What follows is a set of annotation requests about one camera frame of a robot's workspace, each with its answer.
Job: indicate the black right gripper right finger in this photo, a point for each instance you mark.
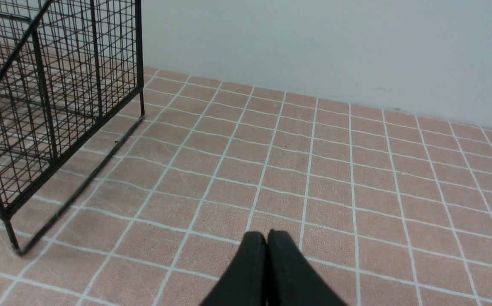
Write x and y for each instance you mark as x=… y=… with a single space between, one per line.
x=292 y=281

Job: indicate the black wire mesh shelf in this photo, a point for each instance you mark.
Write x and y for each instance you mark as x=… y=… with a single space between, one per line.
x=67 y=67

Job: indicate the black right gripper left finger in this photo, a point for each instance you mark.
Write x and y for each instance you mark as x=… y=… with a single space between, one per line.
x=243 y=282

